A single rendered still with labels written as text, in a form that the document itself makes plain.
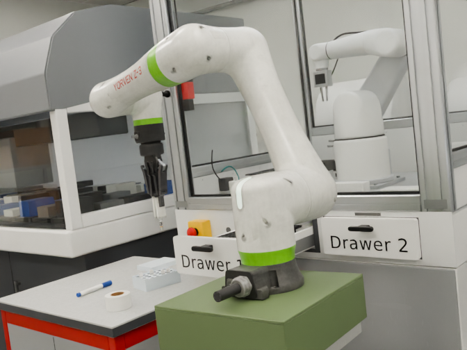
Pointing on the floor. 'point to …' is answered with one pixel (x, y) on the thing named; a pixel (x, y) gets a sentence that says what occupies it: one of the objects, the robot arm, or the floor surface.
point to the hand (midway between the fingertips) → (158, 206)
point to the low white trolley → (89, 311)
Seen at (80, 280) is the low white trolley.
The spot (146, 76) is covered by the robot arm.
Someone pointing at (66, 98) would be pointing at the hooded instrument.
